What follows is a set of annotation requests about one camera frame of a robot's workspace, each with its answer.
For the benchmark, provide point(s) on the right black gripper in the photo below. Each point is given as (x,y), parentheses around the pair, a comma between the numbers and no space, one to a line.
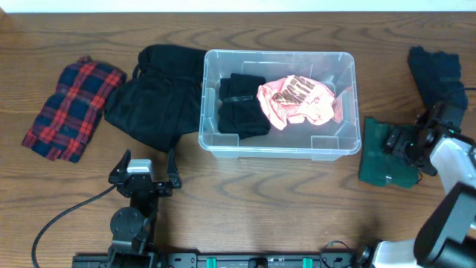
(395,141)

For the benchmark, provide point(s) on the large black folded garment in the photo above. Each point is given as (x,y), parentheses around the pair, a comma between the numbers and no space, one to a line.
(162,101)

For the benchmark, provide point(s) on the green taped garment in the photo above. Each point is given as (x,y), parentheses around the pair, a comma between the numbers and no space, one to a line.
(379,168)

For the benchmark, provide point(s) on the clear plastic storage bin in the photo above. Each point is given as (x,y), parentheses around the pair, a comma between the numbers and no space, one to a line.
(341,136)

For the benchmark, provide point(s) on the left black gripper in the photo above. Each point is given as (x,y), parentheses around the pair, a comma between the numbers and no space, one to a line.
(173,182)

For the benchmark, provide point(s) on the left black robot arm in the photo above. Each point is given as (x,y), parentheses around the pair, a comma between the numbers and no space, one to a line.
(133,227)

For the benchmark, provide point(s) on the pink printed t-shirt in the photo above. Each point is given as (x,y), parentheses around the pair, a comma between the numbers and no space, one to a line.
(295,99)

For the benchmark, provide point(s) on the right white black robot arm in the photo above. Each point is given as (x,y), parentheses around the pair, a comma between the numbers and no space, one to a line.
(435,146)

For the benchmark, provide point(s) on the red navy plaid shirt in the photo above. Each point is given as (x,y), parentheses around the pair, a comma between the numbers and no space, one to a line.
(67,121)

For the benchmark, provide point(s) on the dark navy folded garment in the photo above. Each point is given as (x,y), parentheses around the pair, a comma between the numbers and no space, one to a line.
(437,77)

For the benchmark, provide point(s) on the black taped garment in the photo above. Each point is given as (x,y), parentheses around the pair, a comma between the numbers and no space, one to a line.
(240,112)

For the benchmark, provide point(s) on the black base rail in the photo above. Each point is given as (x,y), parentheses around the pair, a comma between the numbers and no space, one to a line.
(193,260)

